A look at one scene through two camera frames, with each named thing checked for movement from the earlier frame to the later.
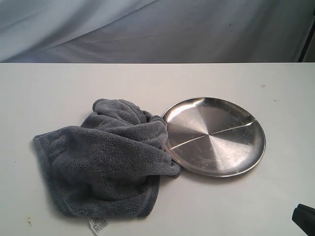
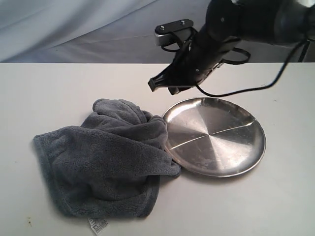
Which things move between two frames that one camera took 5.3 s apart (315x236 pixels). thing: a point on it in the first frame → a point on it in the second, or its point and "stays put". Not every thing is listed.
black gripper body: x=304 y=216 → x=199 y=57
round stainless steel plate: x=213 y=137 stays put
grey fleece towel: x=110 y=166 stays put
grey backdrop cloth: x=157 y=31 stays put
